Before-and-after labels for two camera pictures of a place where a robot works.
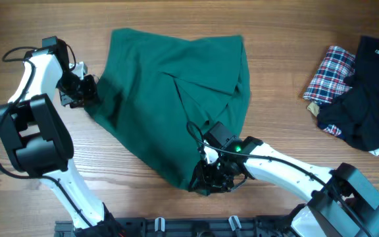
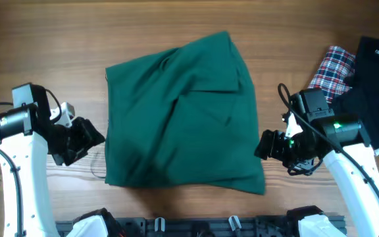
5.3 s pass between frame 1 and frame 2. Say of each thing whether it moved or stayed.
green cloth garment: moved
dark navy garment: stayed
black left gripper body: moved
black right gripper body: moved
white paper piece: stayed
